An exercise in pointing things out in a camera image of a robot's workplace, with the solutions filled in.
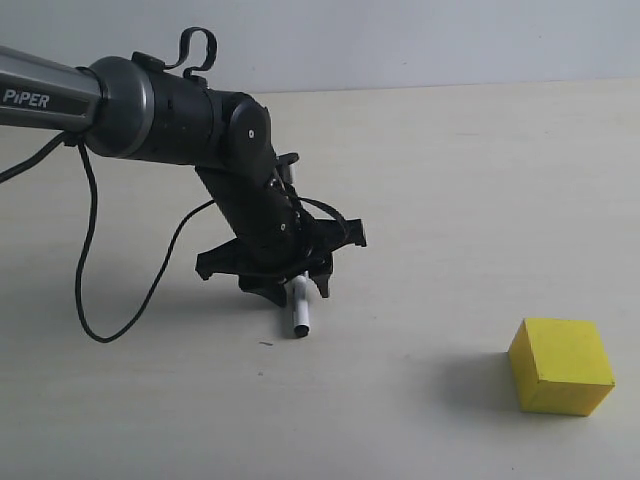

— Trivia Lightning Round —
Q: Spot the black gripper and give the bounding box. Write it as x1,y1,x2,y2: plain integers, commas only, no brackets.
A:
195,219,366,307

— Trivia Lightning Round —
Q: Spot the black and white whiteboard marker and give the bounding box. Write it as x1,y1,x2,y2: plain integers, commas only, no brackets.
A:
289,274,310,338

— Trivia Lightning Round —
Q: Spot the yellow cube block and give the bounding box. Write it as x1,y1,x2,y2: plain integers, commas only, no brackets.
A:
507,317,616,417

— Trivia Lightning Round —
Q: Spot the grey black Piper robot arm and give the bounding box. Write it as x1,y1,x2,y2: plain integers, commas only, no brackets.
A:
1,48,366,306

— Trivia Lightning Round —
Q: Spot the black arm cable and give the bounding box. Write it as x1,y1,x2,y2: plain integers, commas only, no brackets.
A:
0,27,351,344

